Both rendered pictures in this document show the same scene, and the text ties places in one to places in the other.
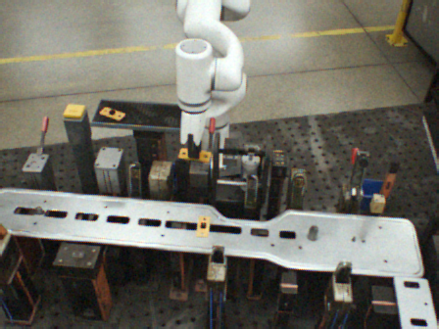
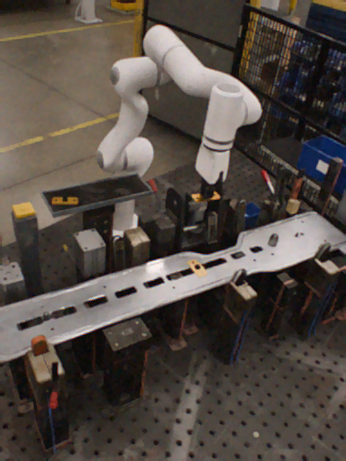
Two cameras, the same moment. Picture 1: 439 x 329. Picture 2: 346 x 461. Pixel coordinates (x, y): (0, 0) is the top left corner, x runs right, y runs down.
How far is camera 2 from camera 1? 0.90 m
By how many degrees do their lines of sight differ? 30
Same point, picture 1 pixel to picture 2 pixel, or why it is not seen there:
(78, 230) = (100, 315)
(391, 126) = not seen: hidden behind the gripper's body
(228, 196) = (186, 241)
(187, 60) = (234, 98)
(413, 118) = not seen: hidden behind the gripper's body
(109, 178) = (96, 259)
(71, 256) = (122, 336)
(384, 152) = (226, 186)
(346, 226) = (284, 229)
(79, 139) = (32, 239)
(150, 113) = (97, 190)
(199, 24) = (202, 76)
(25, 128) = not seen: outside the picture
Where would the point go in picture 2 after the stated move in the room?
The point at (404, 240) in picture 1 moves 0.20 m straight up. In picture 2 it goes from (322, 224) to (338, 183)
